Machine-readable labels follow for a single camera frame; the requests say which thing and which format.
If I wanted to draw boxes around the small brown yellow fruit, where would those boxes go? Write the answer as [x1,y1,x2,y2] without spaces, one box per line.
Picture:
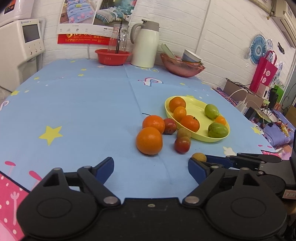
[191,153,207,162]

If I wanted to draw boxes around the oblong green mango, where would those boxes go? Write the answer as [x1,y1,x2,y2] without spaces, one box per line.
[208,123,229,138]

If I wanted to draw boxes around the small orange plate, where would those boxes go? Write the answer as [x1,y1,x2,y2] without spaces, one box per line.
[215,115,226,126]

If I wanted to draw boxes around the orange mandarin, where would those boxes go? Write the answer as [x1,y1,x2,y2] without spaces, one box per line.
[181,115,200,132]

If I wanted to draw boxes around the round green fruit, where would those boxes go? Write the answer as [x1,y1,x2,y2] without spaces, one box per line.
[204,104,220,120]

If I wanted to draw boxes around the small orange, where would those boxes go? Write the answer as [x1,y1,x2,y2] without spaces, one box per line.
[173,106,187,123]

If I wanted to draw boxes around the large orange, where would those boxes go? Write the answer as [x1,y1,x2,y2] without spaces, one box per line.
[136,126,163,155]

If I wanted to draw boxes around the yellow plastic plate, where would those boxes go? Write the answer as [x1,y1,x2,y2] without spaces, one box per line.
[164,96,230,143]

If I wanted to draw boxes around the purple bed sheet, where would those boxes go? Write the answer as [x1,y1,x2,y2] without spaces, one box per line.
[216,87,294,148]

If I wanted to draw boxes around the small yellowish fruit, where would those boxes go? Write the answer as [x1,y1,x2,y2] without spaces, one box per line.
[177,128,191,138]

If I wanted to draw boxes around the red apple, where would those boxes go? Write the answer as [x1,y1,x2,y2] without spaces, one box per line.
[164,118,177,135]

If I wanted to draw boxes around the brown cardboard box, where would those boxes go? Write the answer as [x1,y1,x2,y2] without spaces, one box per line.
[223,78,264,109]

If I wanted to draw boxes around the orange with stem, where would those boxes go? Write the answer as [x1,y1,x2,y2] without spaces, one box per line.
[142,115,166,134]

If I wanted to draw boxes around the blue star tablecloth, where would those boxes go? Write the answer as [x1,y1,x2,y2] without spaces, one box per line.
[1,59,273,240]

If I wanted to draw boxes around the pink gift bag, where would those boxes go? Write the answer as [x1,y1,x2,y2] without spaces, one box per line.
[249,50,278,93]

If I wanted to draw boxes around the pink leaf bowl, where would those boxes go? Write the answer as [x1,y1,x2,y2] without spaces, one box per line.
[160,53,205,78]

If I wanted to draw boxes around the stacked blue white bowls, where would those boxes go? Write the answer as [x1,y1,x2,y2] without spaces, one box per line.
[182,49,202,63]

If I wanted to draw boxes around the blue paper fan decoration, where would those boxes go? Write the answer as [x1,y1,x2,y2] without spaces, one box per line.
[245,35,267,65]

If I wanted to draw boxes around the green tilted plate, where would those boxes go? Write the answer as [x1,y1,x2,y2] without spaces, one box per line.
[161,43,177,60]

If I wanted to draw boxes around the white thermos jug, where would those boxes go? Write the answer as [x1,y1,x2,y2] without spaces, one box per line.
[130,20,159,68]

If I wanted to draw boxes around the red plastic basket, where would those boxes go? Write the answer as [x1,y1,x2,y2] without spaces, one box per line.
[95,49,132,66]

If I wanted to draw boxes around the clear glass cup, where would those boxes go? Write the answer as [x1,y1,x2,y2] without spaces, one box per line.
[108,24,128,54]

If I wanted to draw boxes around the white water dispenser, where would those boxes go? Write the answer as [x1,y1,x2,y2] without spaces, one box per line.
[1,19,45,92]

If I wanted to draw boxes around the white charger with cable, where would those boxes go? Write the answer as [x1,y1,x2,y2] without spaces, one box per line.
[227,88,248,113]

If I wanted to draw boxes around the wall air conditioner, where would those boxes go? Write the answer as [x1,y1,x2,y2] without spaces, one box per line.
[266,0,296,48]

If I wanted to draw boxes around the bedding wall poster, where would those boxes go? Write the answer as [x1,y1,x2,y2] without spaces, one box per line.
[57,0,137,45]

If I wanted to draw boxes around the white wall purifier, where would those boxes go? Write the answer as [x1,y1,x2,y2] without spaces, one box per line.
[0,0,34,27]

